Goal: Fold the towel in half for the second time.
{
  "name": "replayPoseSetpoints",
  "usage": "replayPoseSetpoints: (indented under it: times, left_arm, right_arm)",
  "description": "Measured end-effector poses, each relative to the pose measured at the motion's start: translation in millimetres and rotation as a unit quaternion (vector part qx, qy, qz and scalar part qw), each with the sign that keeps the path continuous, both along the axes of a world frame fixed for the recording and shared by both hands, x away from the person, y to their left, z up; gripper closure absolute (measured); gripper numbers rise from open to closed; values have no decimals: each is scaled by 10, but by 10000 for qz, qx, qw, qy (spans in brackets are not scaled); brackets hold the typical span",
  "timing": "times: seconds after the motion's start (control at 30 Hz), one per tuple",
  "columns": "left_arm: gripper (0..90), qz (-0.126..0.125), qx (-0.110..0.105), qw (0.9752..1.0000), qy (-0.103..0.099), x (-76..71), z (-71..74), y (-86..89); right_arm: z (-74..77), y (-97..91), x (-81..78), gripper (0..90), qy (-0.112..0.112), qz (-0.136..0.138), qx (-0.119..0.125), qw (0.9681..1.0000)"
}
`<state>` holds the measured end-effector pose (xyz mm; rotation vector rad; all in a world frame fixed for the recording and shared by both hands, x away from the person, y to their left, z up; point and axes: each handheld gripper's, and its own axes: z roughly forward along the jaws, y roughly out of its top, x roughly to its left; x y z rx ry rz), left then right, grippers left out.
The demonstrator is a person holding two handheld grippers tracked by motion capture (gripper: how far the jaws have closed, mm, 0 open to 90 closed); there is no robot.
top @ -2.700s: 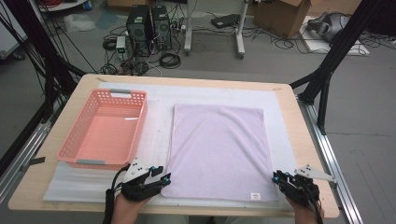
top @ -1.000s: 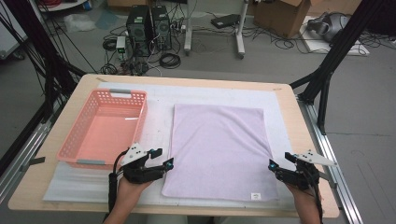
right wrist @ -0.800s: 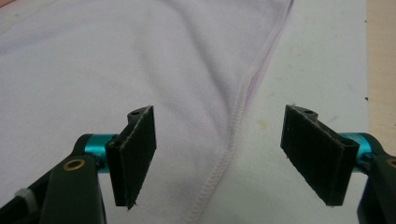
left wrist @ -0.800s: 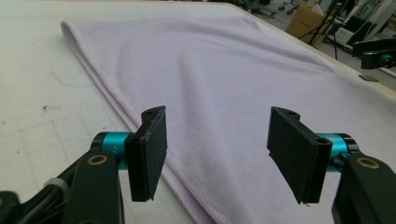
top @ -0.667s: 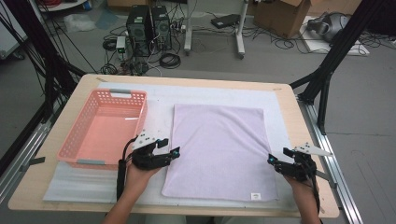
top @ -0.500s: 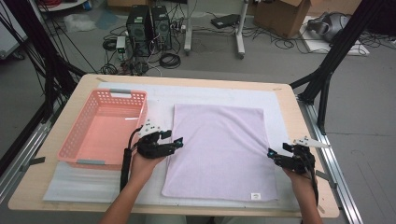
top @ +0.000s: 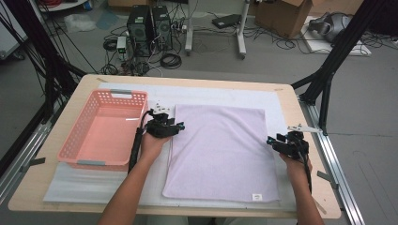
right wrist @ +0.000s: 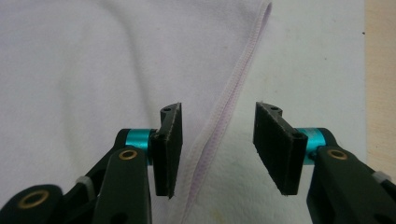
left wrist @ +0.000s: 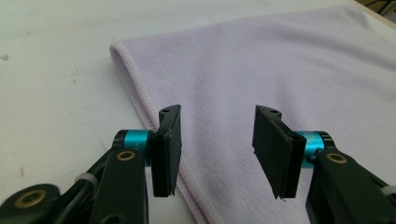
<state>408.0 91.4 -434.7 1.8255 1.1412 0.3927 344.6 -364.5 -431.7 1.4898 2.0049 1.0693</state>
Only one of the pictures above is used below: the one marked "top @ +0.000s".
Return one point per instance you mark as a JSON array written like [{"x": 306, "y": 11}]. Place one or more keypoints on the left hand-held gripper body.
[{"x": 159, "y": 128}]

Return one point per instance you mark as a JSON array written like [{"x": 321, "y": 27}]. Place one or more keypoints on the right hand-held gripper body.
[{"x": 292, "y": 145}]

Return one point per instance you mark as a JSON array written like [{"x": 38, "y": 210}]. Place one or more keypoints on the lilac printed towel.
[{"x": 219, "y": 156}]

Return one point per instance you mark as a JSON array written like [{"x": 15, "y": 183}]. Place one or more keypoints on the pink plastic basket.
[{"x": 106, "y": 134}]

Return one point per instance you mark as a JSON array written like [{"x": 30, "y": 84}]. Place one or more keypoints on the person's left hand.
[{"x": 153, "y": 146}]

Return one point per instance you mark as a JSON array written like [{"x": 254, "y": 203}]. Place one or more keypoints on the person's right hand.
[{"x": 295, "y": 168}]

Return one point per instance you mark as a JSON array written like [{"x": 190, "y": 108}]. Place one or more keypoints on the thin wooden strip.
[{"x": 320, "y": 207}]

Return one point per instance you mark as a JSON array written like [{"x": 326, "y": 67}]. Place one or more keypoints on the small white device green light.
[{"x": 121, "y": 45}]

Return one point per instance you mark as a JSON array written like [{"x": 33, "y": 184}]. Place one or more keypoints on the white metal stand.
[{"x": 189, "y": 31}]

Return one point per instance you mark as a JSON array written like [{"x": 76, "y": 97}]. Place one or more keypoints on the black computer tower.
[
  {"x": 139, "y": 29},
  {"x": 162, "y": 28}
]

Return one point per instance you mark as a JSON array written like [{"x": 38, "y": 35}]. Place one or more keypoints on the white board on floor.
[{"x": 316, "y": 45}]

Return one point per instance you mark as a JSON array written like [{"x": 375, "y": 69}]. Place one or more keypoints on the flat black device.
[{"x": 226, "y": 21}]

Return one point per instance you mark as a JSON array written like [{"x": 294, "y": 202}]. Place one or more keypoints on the open cardboard box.
[{"x": 281, "y": 18}]

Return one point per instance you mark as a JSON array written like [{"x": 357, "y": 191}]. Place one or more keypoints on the grey vacuum cleaner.
[{"x": 331, "y": 26}]

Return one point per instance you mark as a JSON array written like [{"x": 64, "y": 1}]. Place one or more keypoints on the clear plastic bag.
[{"x": 79, "y": 22}]

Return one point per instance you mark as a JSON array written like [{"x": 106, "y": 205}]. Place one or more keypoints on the white round table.
[{"x": 62, "y": 6}]

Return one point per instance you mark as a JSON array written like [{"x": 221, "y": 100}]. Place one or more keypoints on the white cabinet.
[{"x": 9, "y": 37}]

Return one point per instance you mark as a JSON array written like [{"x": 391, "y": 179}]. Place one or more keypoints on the aluminium rail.
[
  {"x": 22, "y": 156},
  {"x": 328, "y": 156}
]

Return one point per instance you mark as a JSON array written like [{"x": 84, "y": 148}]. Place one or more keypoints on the grey metal bracket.
[
  {"x": 327, "y": 178},
  {"x": 34, "y": 162}
]

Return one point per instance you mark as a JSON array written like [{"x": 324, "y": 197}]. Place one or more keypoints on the black metal frame stand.
[
  {"x": 341, "y": 47},
  {"x": 47, "y": 62}
]

